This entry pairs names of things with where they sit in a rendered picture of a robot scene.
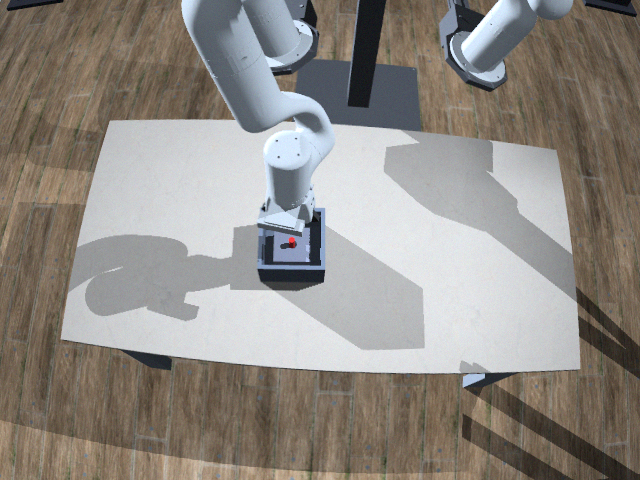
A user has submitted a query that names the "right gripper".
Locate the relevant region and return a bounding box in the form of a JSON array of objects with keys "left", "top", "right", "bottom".
[{"left": 261, "top": 189, "right": 320, "bottom": 223}]

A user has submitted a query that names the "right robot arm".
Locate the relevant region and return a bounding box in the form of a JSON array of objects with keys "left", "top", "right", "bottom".
[{"left": 182, "top": 0, "right": 335, "bottom": 237}]

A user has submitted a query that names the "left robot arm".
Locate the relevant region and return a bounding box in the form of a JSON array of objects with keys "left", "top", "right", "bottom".
[{"left": 450, "top": 0, "right": 573, "bottom": 83}]

